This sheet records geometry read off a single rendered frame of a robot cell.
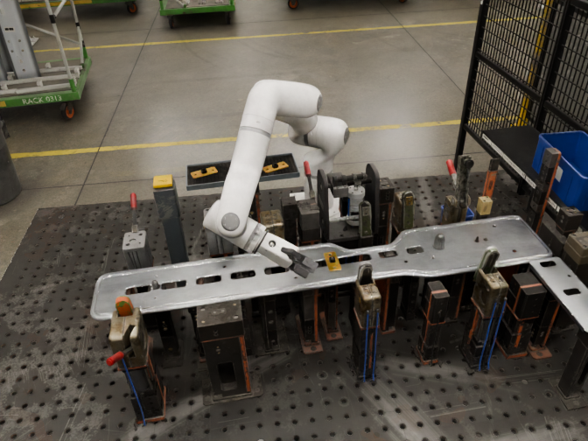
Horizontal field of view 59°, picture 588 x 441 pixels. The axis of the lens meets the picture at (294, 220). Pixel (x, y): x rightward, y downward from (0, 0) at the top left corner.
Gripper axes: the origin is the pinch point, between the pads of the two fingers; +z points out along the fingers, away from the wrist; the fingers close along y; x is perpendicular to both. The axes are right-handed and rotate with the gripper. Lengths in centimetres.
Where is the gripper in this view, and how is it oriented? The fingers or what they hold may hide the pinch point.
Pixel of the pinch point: (309, 269)
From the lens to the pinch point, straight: 144.3
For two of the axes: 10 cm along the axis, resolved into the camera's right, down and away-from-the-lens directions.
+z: 8.6, 5.1, 0.3
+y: -1.8, 2.5, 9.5
